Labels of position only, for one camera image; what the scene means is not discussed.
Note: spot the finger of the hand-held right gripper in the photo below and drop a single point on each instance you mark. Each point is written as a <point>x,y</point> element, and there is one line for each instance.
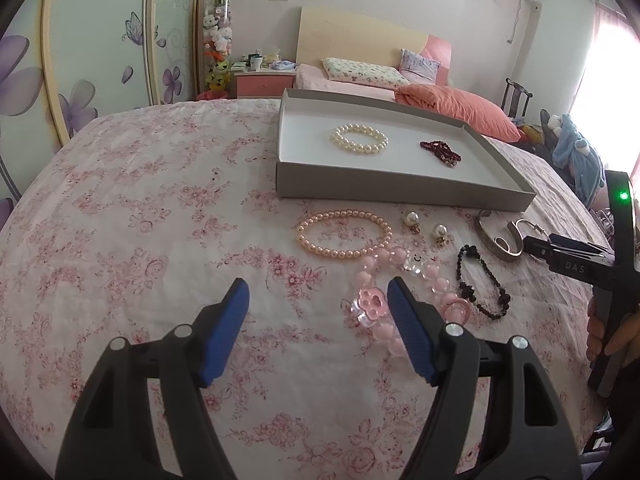
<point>580,269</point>
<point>565,247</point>

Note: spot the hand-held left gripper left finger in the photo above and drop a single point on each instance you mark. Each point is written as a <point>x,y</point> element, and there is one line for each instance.
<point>225,332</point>

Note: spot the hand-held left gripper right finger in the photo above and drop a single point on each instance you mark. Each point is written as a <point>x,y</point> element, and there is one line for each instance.
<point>410,332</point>

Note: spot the wide silver cuff bangle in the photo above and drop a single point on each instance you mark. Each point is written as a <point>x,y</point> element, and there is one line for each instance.
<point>500,252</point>

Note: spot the pearl earring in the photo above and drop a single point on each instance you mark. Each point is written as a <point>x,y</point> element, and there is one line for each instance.
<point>411,219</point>
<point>440,232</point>

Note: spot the grey cardboard tray box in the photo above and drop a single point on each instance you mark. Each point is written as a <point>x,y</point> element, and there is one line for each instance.
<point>310,180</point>

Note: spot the person's right hand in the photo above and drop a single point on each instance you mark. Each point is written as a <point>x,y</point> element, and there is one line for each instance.
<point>625,335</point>

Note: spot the blue garment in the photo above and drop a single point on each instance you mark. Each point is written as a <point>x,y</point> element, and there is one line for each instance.
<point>580,160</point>

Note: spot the pink floral cloth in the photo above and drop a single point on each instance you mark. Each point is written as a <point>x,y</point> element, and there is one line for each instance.
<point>150,235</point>

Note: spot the dark wooden chair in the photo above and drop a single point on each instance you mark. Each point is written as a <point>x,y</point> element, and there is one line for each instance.
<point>515,100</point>

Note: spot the coral pink duvet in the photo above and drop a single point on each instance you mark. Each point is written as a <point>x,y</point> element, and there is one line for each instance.
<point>450,100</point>

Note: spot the pink curtain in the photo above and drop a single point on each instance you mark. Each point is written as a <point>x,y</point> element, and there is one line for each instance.
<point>607,25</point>

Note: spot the lavender pillow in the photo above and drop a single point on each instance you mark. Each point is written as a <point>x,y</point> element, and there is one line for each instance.
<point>417,65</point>

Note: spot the pink nightstand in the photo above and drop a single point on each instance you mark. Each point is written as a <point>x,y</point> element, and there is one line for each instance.
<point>260,85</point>

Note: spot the green yellow plush toy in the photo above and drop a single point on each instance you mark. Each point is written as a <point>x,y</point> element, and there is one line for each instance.
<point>218,77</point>

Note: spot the floral print pillow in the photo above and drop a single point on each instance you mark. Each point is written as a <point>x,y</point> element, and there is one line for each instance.
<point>360,71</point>

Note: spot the pink bed sheet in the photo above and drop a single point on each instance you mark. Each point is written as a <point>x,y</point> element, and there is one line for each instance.
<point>310,80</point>

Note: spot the white mug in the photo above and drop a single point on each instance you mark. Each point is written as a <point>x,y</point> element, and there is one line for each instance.
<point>256,63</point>

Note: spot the blue white cloth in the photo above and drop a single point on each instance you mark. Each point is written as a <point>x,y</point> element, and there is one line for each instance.
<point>283,65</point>

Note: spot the clear tube of plush toys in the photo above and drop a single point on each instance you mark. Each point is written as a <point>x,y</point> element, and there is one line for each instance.
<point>217,35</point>

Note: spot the beige pink headboard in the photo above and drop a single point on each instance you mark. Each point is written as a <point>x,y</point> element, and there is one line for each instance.
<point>350,35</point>

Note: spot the flower print wardrobe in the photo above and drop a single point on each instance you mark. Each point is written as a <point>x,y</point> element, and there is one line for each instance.
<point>100,35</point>

